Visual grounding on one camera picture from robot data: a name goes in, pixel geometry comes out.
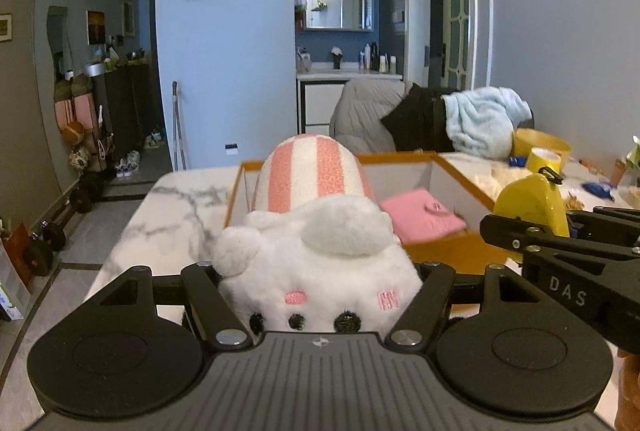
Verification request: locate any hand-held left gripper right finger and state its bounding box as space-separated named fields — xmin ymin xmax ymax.
xmin=384 ymin=263 xmax=545 ymax=347

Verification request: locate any white plush pink striped hat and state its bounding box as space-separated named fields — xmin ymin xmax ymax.
xmin=211 ymin=134 xmax=425 ymax=334

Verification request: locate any wavy mirror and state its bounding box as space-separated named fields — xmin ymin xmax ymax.
xmin=47 ymin=6 xmax=68 ymax=82

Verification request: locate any pair of white sneakers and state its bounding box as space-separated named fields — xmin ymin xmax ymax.
xmin=116 ymin=151 xmax=142 ymax=177

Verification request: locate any grey padded jacket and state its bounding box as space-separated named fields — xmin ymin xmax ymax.
xmin=329 ymin=78 xmax=421 ymax=154

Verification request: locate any metal pole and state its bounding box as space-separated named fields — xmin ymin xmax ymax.
xmin=171 ymin=81 xmax=187 ymax=172

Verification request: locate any yellow mug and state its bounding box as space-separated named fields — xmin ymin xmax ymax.
xmin=529 ymin=148 xmax=566 ymax=174

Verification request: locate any printed carton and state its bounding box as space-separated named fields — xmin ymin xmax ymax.
xmin=0 ymin=236 xmax=31 ymax=322

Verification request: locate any yellow purse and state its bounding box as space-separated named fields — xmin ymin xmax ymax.
xmin=492 ymin=166 xmax=571 ymax=239

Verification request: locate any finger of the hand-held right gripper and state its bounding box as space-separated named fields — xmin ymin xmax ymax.
xmin=480 ymin=214 xmax=640 ymax=262
xmin=565 ymin=206 xmax=640 ymax=242

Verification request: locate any black dumbbell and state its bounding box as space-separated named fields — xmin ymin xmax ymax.
xmin=70 ymin=174 xmax=106 ymax=212
xmin=25 ymin=221 xmax=68 ymax=274

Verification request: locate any basketball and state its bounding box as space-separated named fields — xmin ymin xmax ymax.
xmin=62 ymin=120 xmax=86 ymax=144

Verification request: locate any pink bag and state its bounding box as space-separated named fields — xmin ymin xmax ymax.
xmin=54 ymin=94 xmax=98 ymax=134

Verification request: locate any white cabinet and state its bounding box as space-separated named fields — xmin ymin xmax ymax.
xmin=296 ymin=71 xmax=405 ymax=137

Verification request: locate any light blue blanket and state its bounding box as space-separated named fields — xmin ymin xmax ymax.
xmin=442 ymin=86 xmax=533 ymax=160

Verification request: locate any glass panel door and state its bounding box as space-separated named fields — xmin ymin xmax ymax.
xmin=437 ymin=0 xmax=488 ymax=92

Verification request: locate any yellow box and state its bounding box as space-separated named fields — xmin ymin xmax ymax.
xmin=512 ymin=128 xmax=572 ymax=172

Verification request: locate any orange cardboard box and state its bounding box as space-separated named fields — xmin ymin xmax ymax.
xmin=223 ymin=151 xmax=511 ymax=276

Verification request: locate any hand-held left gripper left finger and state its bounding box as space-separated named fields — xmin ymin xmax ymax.
xmin=97 ymin=262 xmax=253 ymax=347

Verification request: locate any dark cabinet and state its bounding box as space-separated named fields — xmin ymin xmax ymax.
xmin=102 ymin=61 xmax=153 ymax=157

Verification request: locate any small blue packet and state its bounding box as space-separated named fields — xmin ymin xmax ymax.
xmin=582 ymin=181 xmax=616 ymax=199

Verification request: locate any black jacket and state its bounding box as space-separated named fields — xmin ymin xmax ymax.
xmin=381 ymin=82 xmax=463 ymax=152

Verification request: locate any pink wallet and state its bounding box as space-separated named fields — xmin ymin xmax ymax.
xmin=378 ymin=190 xmax=468 ymax=244

